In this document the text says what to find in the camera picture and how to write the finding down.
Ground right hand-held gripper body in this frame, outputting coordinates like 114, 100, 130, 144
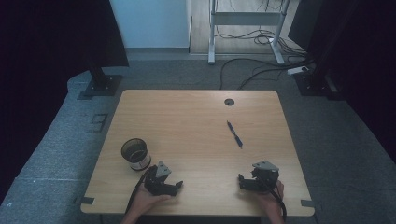
249, 160, 280, 194

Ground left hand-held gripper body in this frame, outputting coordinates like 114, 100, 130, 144
143, 161, 176, 197

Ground person's left hand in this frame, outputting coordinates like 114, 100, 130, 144
133, 184, 173, 217

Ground person's right hand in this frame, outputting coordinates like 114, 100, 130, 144
252, 180, 285, 217

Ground black mesh pen holder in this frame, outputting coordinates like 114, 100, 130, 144
120, 137, 152, 172

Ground blue pen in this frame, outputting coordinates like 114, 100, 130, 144
226, 119, 244, 150

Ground floor socket cover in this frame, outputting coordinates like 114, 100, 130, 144
90, 113, 109, 133

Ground white power strip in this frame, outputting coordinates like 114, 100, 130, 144
286, 65, 310, 77

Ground black curtain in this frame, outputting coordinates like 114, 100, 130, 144
0, 0, 131, 204
288, 0, 396, 157

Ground left hand-held gripper black cable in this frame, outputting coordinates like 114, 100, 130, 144
125, 166, 157, 217

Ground hand-held gripper black cable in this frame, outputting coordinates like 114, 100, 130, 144
261, 175, 288, 222
125, 166, 157, 217

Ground right hand-held gripper black cable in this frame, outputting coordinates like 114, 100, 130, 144
261, 175, 288, 222

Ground black stand with base plate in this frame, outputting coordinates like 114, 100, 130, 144
293, 68, 339, 98
82, 59, 123, 98

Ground black floor cables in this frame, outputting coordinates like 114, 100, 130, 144
214, 0, 316, 91

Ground white metal desk frame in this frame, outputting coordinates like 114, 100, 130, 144
207, 0, 292, 65

